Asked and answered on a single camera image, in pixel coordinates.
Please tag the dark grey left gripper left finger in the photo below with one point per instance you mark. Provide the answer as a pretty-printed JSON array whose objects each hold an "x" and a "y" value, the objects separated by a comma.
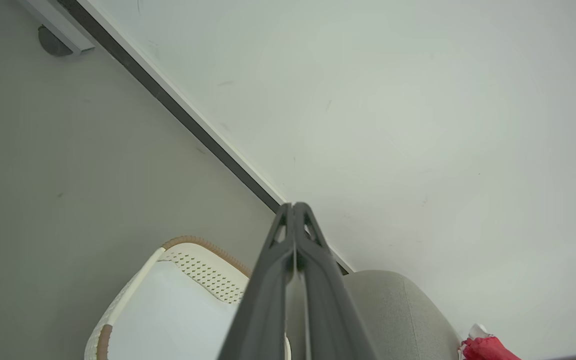
[{"x": 263, "y": 300}]

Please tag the light grey fabric sofa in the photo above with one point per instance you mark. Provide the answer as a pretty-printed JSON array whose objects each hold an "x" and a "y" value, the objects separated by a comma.
[{"x": 398, "y": 315}]

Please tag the white perforated laundry basket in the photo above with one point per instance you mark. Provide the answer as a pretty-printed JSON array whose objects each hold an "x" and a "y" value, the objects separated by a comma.
[{"x": 168, "y": 305}]

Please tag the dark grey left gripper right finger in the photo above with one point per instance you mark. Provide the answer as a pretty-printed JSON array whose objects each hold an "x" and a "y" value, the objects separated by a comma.
[{"x": 330, "y": 305}]

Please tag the red and white clothing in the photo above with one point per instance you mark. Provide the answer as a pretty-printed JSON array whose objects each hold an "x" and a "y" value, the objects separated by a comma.
[{"x": 488, "y": 348}]

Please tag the white and grey baseboard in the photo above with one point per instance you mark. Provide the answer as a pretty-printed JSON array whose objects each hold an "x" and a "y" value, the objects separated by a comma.
[{"x": 168, "y": 95}]

